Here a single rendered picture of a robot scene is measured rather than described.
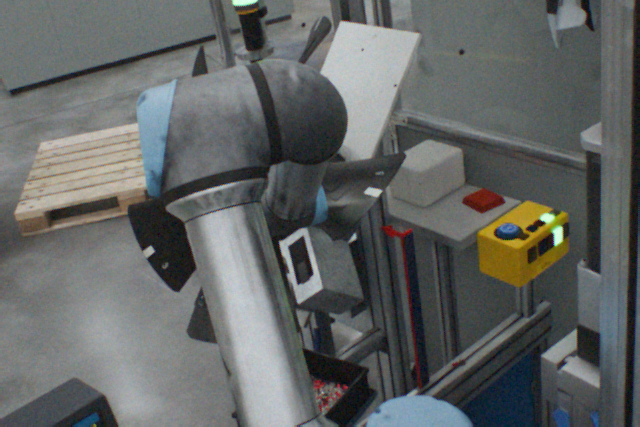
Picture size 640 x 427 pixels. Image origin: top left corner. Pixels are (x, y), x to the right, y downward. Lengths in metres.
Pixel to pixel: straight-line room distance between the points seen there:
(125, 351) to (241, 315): 2.54
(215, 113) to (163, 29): 6.35
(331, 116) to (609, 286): 0.34
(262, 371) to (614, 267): 0.36
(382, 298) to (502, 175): 0.45
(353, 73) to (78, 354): 1.96
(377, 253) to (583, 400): 1.12
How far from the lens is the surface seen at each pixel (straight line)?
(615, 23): 0.68
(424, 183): 2.09
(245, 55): 1.49
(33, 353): 3.56
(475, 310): 2.52
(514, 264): 1.56
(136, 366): 3.27
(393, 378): 2.28
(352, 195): 1.46
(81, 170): 4.80
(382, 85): 1.83
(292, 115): 0.87
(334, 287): 1.63
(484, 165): 2.22
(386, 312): 2.12
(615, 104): 0.70
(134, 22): 7.13
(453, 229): 2.02
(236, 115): 0.86
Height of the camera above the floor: 1.88
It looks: 26 degrees down
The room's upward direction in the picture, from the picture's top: 9 degrees counter-clockwise
